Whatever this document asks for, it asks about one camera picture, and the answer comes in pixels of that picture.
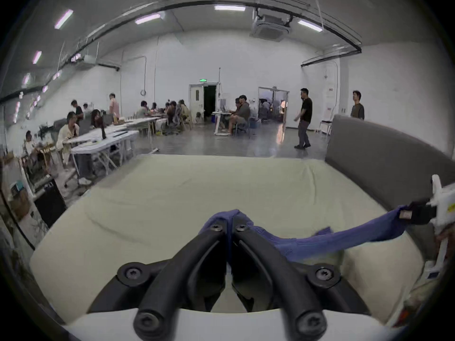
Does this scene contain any group of people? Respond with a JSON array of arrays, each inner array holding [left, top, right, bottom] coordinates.
[[227, 94, 252, 136], [136, 99, 193, 134], [21, 93, 123, 187]]

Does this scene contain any row of tables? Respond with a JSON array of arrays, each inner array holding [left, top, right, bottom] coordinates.
[[69, 115, 168, 177]]

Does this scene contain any bed with pale green sheet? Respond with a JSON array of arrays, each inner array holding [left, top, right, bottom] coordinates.
[[29, 154, 432, 328]]

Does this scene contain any grey padded headboard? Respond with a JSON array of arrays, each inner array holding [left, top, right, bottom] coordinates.
[[324, 115, 455, 258]]

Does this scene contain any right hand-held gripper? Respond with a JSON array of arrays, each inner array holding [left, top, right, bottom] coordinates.
[[398, 174, 455, 280]]

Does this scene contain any black box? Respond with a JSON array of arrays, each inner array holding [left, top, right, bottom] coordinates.
[[33, 178, 67, 229]]

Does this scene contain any dark blue garment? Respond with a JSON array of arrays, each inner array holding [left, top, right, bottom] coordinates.
[[199, 209, 409, 264]]

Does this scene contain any white desk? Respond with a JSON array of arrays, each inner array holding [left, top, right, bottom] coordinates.
[[212, 109, 236, 136]]

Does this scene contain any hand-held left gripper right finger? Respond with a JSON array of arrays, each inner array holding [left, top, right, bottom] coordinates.
[[231, 223, 370, 339]]

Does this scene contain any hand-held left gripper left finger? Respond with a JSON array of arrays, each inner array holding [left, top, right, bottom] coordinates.
[[87, 222, 232, 341]]

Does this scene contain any person's right hand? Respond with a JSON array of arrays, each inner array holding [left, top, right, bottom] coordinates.
[[436, 223, 455, 253]]

